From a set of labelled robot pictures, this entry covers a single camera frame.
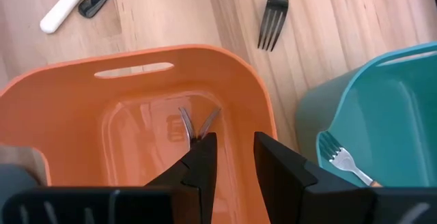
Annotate blue plastic bin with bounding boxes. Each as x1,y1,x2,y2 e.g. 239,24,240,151
0,162,39,201

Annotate wooden-handled fork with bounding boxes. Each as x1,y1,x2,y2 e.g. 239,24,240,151
319,130,382,188

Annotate orange plastic bin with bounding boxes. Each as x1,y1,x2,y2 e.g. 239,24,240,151
0,44,278,224

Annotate teal plastic bin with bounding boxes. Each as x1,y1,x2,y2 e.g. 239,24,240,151
295,41,437,189

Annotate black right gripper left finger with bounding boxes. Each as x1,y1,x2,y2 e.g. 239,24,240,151
0,132,219,224

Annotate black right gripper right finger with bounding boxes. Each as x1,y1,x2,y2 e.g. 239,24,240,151
253,131,437,224

